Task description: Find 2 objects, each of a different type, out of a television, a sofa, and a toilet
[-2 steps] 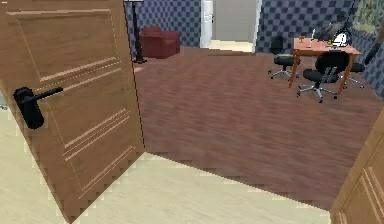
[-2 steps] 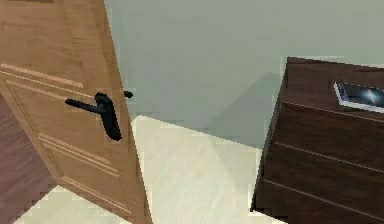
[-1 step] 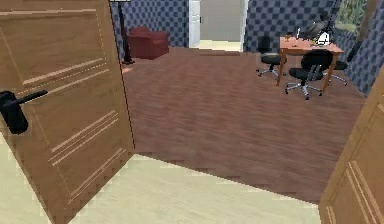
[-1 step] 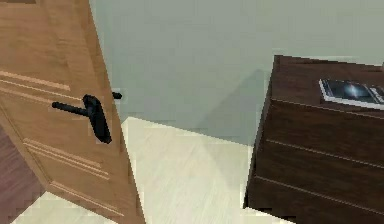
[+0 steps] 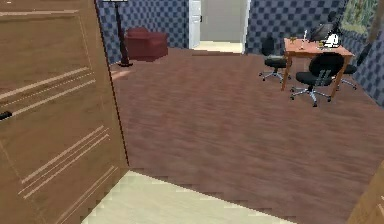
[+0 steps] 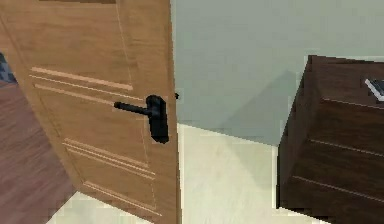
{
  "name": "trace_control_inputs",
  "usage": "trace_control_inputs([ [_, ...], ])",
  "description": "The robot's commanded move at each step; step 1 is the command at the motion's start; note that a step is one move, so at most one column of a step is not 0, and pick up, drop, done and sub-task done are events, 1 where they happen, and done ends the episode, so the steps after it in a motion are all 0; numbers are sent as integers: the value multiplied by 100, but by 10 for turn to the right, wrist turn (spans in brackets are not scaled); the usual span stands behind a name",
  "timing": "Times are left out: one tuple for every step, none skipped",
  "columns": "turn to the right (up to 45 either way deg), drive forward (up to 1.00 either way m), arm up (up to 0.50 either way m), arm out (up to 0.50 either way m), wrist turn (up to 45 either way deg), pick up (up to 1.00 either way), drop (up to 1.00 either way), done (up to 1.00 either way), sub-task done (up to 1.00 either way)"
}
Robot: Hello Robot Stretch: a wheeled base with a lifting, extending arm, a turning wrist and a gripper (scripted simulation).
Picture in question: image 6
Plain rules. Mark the white and grey flat object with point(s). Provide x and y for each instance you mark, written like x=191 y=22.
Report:
x=376 y=87

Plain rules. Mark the light brown wooden door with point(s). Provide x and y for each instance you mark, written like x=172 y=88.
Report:
x=90 y=60

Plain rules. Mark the blue grey patterned object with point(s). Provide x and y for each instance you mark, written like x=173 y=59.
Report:
x=4 y=71

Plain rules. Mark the dark brown chest of drawers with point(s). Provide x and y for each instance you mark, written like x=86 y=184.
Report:
x=336 y=143

